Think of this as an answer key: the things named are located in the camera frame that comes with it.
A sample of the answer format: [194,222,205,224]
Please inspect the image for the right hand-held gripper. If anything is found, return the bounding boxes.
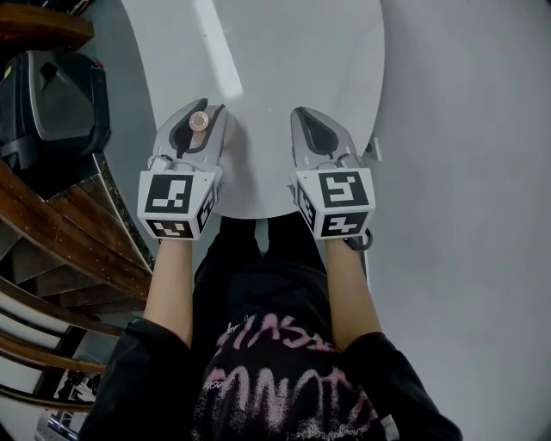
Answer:
[287,106,377,241]

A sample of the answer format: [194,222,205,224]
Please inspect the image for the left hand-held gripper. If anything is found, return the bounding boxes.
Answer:
[137,97,229,242]

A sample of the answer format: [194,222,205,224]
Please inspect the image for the small tan round object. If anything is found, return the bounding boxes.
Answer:
[184,110,237,150]

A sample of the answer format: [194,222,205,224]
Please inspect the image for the person's left forearm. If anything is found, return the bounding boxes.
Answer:
[143,239,206,351]

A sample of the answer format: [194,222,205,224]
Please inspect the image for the person's right forearm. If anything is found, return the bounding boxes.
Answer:
[324,238,385,352]

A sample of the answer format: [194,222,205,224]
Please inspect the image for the white kidney-shaped table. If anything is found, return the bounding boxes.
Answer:
[117,0,386,221]

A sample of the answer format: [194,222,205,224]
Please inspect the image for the person's black trousers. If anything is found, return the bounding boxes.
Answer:
[214,214,329,276]

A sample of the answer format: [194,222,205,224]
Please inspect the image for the black plastic case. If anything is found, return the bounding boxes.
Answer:
[0,48,113,171]

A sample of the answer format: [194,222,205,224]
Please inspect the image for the wooden stair railing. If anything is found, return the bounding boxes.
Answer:
[0,0,157,415]

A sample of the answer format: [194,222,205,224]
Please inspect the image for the dark stair steps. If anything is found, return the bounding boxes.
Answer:
[0,150,156,320]

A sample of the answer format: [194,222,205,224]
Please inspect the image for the person's black printed shirt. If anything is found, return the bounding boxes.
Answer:
[78,258,464,441]

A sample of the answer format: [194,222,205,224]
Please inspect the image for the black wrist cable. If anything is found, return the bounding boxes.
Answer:
[343,227,374,252]

